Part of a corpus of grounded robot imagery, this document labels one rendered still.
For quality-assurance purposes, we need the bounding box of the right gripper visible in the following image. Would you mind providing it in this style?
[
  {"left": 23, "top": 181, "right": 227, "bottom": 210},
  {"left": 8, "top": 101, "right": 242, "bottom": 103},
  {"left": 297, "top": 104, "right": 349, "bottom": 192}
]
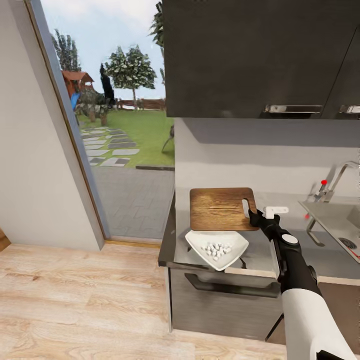
[{"left": 248, "top": 209, "right": 281, "bottom": 234}]

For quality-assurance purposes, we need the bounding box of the cutting board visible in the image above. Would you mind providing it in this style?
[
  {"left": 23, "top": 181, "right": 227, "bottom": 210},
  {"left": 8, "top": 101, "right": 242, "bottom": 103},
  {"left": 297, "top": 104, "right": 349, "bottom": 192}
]
[{"left": 189, "top": 187, "right": 261, "bottom": 232}]

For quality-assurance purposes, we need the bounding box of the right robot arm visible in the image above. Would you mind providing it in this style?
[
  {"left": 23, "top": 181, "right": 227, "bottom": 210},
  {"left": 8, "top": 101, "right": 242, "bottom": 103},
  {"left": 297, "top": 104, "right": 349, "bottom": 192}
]
[{"left": 248, "top": 206, "right": 358, "bottom": 360}]

